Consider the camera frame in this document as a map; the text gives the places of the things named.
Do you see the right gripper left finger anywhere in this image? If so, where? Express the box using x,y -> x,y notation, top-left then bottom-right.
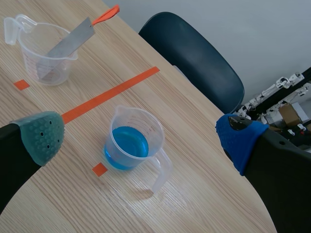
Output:
0,111 -> 67,214

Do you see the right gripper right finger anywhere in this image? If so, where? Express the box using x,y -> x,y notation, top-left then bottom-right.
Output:
215,114 -> 311,233

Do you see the brown cardboard box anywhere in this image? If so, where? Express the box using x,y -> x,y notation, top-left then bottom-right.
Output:
278,102 -> 302,127

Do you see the empty clear plastic beaker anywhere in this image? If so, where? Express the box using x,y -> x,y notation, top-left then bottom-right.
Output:
3,14 -> 79,86

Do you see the clear beaker with blue liquid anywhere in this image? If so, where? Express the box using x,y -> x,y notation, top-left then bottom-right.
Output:
104,105 -> 173,194

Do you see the dark blue chair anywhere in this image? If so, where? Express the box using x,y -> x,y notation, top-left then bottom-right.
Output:
138,11 -> 245,114

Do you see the black metal rail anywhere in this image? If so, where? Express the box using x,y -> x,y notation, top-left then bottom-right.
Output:
239,67 -> 311,115

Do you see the grey metal plate orange handle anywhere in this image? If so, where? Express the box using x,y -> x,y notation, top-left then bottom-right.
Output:
39,4 -> 120,80

